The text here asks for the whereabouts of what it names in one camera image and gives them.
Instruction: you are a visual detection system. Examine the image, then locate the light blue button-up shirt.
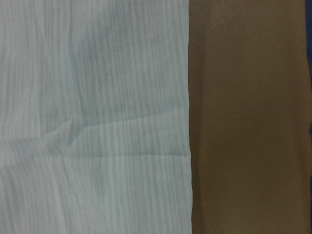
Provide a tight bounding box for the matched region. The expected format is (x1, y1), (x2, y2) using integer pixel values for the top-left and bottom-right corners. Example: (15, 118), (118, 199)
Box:
(0, 0), (192, 234)

